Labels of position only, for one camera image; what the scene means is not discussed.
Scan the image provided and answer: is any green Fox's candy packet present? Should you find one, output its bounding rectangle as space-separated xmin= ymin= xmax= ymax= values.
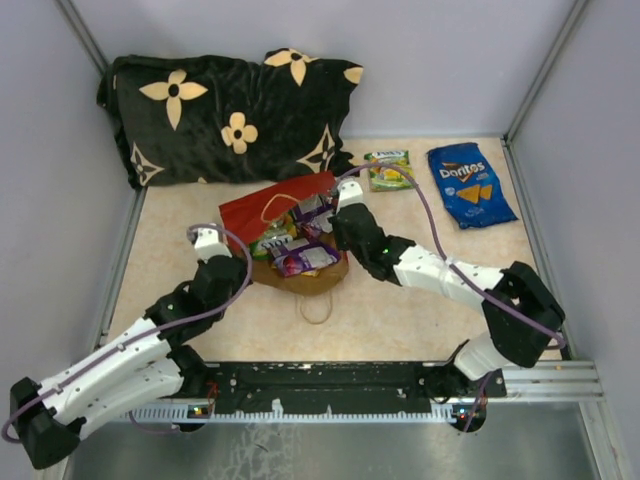
xmin=364 ymin=150 xmax=414 ymax=192

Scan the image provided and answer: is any red brown paper bag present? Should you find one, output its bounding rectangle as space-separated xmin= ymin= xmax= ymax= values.
xmin=219 ymin=172 xmax=349 ymax=325

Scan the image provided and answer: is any blue Doritos chip bag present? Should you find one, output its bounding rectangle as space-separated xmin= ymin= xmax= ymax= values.
xmin=426 ymin=142 xmax=517 ymax=229

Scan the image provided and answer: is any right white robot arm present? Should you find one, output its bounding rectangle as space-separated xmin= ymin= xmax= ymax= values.
xmin=330 ymin=202 xmax=566 ymax=396

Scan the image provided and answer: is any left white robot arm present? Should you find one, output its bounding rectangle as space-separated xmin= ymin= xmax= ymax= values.
xmin=1 ymin=254 xmax=252 ymax=470

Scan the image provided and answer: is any purple candy packet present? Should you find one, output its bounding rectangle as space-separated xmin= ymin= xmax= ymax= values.
xmin=291 ymin=194 xmax=334 ymax=237
xmin=270 ymin=238 xmax=341 ymax=277

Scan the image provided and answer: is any yellow candy packet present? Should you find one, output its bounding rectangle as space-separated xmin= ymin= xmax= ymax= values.
xmin=263 ymin=213 xmax=297 ymax=239

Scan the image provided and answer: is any black flower pattern pillow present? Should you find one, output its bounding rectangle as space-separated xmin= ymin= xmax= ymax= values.
xmin=96 ymin=48 xmax=364 ymax=189

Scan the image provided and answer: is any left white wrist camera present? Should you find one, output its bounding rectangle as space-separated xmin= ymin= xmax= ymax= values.
xmin=192 ymin=227 xmax=232 ymax=262

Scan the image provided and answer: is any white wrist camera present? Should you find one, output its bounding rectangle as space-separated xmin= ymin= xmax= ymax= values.
xmin=336 ymin=179 xmax=364 ymax=212
xmin=192 ymin=227 xmax=232 ymax=262

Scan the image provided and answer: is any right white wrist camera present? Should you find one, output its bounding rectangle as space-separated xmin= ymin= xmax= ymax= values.
xmin=336 ymin=179 xmax=364 ymax=212

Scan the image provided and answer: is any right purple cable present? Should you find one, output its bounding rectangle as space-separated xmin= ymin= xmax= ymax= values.
xmin=333 ymin=163 xmax=567 ymax=434

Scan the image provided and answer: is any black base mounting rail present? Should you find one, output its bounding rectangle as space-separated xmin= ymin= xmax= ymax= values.
xmin=149 ymin=360 xmax=506 ymax=416

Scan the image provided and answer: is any aluminium frame rail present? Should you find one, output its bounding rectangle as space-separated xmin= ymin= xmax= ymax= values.
xmin=119 ymin=360 xmax=601 ymax=401

